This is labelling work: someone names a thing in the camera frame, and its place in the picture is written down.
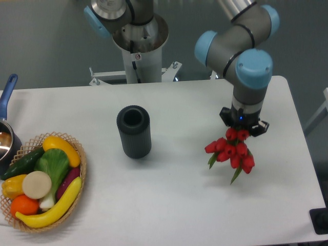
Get black cable on pedestal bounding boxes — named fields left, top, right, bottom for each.
left=129, top=40, right=141, bottom=84

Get green cucumber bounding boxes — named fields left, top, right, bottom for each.
left=1, top=148, right=45, bottom=180

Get yellow banana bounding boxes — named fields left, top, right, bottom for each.
left=15, top=177, right=82, bottom=229

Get beige round disc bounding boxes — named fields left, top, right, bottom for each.
left=22, top=171, right=52, bottom=199

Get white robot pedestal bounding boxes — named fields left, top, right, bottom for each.
left=89, top=14, right=182, bottom=86

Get yellow bell pepper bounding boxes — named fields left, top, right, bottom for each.
left=2, top=174, right=27, bottom=200

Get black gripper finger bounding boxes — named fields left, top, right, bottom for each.
left=219, top=107, right=234, bottom=127
left=249, top=120, right=270, bottom=137

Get blue handled saucepan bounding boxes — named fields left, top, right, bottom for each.
left=1, top=74, right=22, bottom=175

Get dark grey ribbed vase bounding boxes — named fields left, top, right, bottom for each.
left=116, top=105, right=152, bottom=159

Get woven wicker basket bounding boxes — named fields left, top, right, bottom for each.
left=1, top=132, right=87, bottom=233

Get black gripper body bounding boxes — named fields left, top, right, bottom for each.
left=231, top=106, right=261, bottom=128

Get red tulip bouquet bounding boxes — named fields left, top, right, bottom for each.
left=204, top=127, right=255, bottom=183

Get black device at table edge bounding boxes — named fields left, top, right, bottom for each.
left=309, top=208, right=327, bottom=235

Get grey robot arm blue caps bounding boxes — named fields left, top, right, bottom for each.
left=84, top=1, right=280, bottom=136

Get white frame at right edge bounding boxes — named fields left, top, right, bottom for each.
left=303, top=88, right=327, bottom=136

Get green leafy bok choy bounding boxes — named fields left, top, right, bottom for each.
left=34, top=149, right=69, bottom=211

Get purple eggplant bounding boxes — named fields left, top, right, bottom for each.
left=56, top=167, right=80, bottom=201

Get orange fruit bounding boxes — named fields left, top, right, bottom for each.
left=10, top=195, right=39, bottom=217

